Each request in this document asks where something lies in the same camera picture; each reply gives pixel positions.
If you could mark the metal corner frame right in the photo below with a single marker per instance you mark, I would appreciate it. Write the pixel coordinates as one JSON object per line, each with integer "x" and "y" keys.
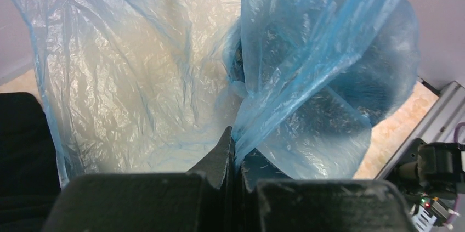
{"x": 438, "y": 125}

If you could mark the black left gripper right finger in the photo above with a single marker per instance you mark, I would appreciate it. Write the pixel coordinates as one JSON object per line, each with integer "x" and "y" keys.
{"x": 269, "y": 200}

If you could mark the blue plastic trash bag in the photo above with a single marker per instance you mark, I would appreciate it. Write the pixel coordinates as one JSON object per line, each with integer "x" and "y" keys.
{"x": 150, "y": 85}

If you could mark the black printed t-shirt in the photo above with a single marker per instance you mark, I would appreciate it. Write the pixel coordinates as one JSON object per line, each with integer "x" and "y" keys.
{"x": 29, "y": 176}

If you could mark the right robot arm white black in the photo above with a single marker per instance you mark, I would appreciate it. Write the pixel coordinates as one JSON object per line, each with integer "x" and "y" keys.
{"x": 429, "y": 169}

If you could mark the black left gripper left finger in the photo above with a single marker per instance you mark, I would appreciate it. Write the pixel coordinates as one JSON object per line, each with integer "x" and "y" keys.
{"x": 200, "y": 199}

